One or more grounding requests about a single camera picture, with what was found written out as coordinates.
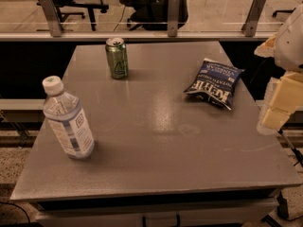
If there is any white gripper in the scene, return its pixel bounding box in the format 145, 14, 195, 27
254, 5, 303, 134

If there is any clear bottle with blue label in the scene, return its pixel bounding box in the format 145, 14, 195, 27
43, 76, 95, 159

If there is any blue Kettle chips bag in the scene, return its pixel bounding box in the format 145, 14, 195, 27
184, 58, 243, 111

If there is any metal railing bar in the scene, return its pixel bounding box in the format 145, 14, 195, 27
0, 30, 275, 42

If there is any black office chair centre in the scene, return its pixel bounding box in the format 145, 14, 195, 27
119, 0, 188, 31

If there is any green soda can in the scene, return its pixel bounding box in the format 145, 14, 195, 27
105, 38, 128, 79

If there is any right metal railing post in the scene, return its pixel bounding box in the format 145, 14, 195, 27
241, 0, 266, 37

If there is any metal railing post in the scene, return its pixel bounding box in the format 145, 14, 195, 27
241, 0, 266, 37
39, 0, 62, 37
167, 0, 180, 37

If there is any middle metal railing post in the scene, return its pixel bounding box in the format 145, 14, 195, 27
167, 0, 180, 37

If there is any left metal railing post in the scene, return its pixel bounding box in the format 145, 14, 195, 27
39, 0, 62, 37

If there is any black floor cable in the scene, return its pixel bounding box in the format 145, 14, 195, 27
0, 201, 32, 225

